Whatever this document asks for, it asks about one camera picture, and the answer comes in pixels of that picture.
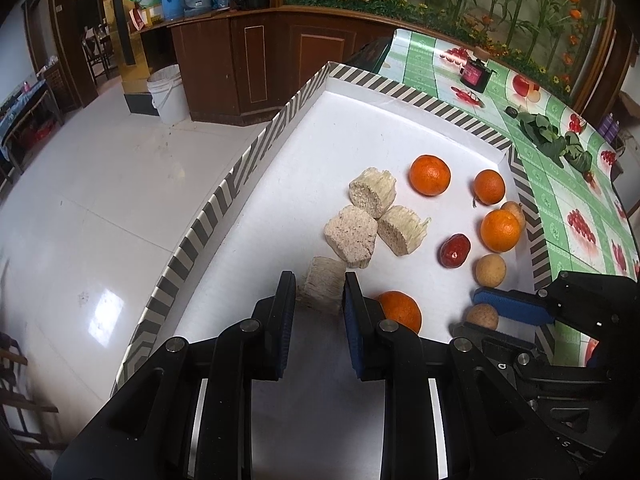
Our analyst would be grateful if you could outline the pale yellow round fruit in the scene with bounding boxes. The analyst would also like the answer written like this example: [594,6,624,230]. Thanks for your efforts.
[500,201,527,232]

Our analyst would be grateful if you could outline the white plastic bucket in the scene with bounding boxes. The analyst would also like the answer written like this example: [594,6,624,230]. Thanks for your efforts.
[146,64,190,125]

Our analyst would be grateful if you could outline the brown longan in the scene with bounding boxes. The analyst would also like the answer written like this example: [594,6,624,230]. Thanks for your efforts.
[474,253,507,287]
[465,303,500,332]

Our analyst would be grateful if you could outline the dark wooden chair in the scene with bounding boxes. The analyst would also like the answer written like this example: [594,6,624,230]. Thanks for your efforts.
[81,25,114,87]
[0,332,59,461]

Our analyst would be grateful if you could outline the small orange with stem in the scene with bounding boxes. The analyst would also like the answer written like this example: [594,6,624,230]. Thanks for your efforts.
[472,169,506,207]

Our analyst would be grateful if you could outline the cluttered side table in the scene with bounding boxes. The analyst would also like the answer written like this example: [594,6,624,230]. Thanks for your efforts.
[0,67,66,172]

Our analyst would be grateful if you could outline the black bench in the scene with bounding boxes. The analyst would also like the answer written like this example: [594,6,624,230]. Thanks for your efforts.
[345,36,396,74]

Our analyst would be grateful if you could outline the beige fibrous chunk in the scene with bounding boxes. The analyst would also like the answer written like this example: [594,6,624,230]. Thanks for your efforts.
[376,205,432,261]
[323,204,379,269]
[348,166,399,220]
[298,256,347,316]

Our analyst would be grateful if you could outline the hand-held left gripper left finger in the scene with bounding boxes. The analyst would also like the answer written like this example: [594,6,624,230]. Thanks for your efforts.
[52,270,297,480]

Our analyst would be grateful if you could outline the green leafy vegetable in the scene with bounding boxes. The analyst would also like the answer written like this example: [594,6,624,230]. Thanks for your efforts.
[550,131,594,174]
[516,112,566,155]

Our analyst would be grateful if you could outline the brown wooden cabinet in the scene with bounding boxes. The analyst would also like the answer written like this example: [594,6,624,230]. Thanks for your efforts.
[120,5,396,128]

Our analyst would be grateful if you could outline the dark jar with pink label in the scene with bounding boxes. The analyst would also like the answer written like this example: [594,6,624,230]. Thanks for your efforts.
[460,57,494,94]

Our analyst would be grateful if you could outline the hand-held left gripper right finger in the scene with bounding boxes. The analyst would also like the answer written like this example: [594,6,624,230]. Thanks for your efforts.
[341,271,582,480]

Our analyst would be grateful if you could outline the purple bottles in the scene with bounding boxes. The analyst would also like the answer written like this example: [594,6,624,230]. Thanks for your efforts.
[597,114,624,144]

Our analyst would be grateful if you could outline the green fruit print tablecloth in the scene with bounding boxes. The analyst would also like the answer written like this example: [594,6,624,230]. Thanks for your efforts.
[377,29,640,367]

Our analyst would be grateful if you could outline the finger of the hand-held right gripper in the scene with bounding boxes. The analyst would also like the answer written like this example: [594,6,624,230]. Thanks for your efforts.
[472,270,640,347]
[450,322,551,377]

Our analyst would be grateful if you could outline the white tray with striped rim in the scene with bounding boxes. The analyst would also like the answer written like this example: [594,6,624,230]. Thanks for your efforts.
[111,60,557,397]

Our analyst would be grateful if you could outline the artificial flower plant display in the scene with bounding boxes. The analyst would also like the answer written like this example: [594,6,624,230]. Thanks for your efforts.
[285,0,632,111]

